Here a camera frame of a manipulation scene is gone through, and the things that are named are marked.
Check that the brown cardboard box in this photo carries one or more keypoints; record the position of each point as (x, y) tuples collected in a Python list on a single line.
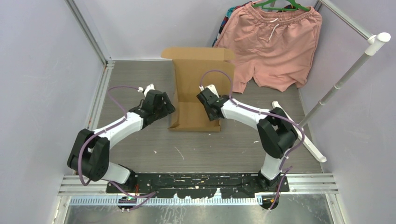
[(195, 67)]

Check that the colourful patterned garment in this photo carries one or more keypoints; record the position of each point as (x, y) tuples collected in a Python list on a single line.
[(225, 20)]

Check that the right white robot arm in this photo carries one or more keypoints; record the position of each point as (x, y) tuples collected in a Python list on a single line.
[(277, 133)]

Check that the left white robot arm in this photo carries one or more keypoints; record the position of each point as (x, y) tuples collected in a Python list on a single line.
[(90, 154)]

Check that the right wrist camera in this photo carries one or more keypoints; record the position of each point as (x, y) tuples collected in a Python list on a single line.
[(211, 87)]

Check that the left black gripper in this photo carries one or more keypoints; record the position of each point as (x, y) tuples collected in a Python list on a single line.
[(168, 108)]

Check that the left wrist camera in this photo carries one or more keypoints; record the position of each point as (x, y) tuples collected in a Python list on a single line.
[(145, 90)]

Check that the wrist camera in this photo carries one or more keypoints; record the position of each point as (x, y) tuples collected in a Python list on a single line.
[(145, 90), (211, 87)]

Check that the green clothes hanger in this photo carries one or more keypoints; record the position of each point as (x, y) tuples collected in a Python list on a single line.
[(279, 5)]

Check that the white clothes rack stand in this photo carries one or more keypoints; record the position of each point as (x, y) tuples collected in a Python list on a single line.
[(356, 128)]

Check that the pink shorts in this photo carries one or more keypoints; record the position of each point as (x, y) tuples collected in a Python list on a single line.
[(275, 49)]

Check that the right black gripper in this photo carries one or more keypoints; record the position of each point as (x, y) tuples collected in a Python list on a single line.
[(211, 118)]

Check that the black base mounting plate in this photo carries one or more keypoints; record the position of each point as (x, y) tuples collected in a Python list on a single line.
[(203, 185)]

